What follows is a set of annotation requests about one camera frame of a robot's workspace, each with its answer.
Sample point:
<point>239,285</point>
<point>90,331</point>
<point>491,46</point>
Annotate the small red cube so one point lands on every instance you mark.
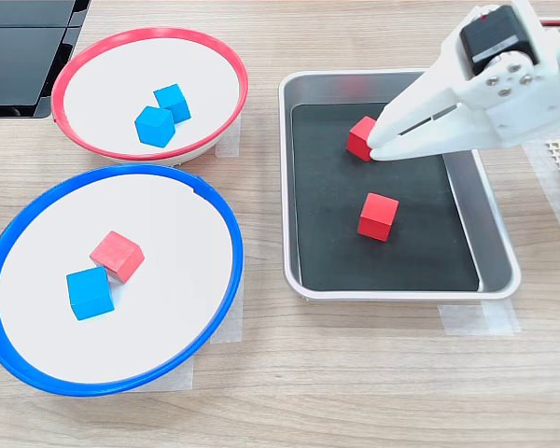
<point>377,219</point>
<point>357,137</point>
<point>119,254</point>

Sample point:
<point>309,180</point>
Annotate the small blue cube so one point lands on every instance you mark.
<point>172,98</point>
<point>90,294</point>
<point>154,128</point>

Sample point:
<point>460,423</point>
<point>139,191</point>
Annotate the translucent masking tape piece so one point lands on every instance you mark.
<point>548,186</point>
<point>177,378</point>
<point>231,322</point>
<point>228,144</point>
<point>476,319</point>

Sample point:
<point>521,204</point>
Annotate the steel tray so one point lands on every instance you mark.
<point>494,261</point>

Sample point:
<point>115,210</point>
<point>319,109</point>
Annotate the black tray mat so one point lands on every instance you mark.
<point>378,266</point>

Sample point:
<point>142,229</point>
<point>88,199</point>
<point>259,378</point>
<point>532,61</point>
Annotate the blue-rimmed white plate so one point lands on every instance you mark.
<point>168,233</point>

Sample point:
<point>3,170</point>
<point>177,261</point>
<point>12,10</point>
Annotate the red-rimmed white plate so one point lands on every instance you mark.
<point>102,93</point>

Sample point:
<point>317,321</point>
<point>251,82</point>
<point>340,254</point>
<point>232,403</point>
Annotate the glossy black panel device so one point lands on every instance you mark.
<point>18,60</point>

